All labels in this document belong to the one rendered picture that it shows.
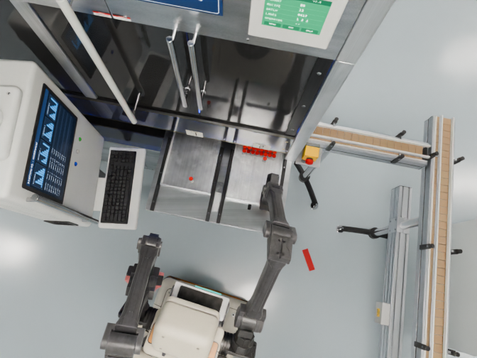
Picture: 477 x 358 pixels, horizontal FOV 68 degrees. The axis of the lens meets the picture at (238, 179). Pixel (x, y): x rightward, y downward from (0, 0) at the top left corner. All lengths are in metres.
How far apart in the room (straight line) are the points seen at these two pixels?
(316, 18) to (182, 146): 1.17
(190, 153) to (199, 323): 0.92
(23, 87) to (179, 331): 0.99
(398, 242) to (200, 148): 1.32
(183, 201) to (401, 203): 1.36
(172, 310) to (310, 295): 1.57
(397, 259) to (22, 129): 2.03
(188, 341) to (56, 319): 1.74
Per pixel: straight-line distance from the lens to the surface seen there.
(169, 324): 1.32
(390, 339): 2.35
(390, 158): 2.04
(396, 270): 2.37
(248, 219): 1.82
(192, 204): 1.84
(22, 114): 1.43
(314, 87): 1.23
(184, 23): 1.08
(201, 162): 1.89
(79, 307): 2.87
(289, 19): 0.96
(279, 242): 1.19
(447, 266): 2.02
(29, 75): 1.48
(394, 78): 3.44
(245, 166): 1.88
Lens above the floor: 2.68
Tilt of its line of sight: 75 degrees down
